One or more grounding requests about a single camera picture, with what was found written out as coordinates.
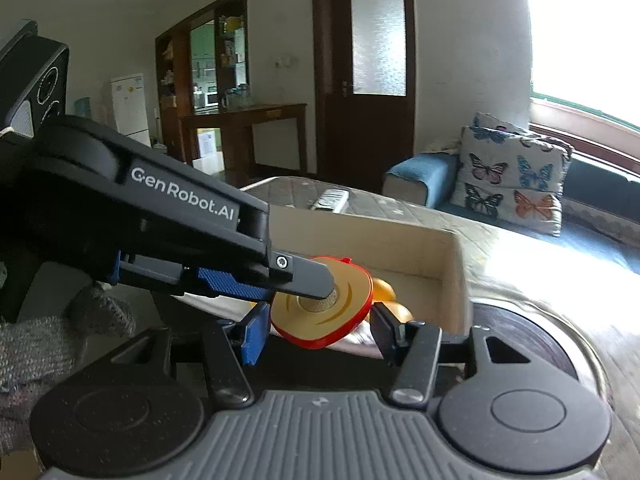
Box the round dark metal tray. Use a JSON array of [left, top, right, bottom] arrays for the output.
[[469, 299, 609, 403]]

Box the cardboard box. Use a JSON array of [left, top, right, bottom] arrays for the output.
[[170, 204, 475, 362]]

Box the red toy apple half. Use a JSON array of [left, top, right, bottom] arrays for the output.
[[269, 256, 375, 351]]

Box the wooden console table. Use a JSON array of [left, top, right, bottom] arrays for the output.
[[179, 103, 309, 187]]

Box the brown door with glass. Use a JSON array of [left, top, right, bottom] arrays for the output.
[[311, 0, 417, 180]]

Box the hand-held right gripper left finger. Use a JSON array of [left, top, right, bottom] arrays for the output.
[[109, 304, 273, 407]]

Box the orange toy fruit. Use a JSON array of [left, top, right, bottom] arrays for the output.
[[371, 279, 397, 305], [370, 300, 417, 325]]

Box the white remote control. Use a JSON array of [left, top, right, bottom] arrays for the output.
[[310, 188, 351, 212]]

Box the bright window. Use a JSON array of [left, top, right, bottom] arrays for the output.
[[525, 0, 640, 136]]

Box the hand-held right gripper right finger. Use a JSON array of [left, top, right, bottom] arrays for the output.
[[369, 302, 532, 407]]

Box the wooden shelf cabinet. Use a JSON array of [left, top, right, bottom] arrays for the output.
[[154, 0, 249, 163]]

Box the blue sofa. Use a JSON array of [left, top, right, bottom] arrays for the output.
[[382, 151, 640, 281]]

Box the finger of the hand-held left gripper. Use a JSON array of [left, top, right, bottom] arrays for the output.
[[112, 249, 275, 305], [267, 249, 337, 299]]

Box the butterfly print cushion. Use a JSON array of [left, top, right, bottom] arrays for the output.
[[471, 111, 543, 137], [448, 180, 565, 237], [456, 126, 575, 197]]

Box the white box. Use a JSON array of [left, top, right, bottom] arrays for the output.
[[191, 129, 224, 175]]

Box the white refrigerator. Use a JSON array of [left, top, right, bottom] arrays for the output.
[[110, 73, 153, 149]]

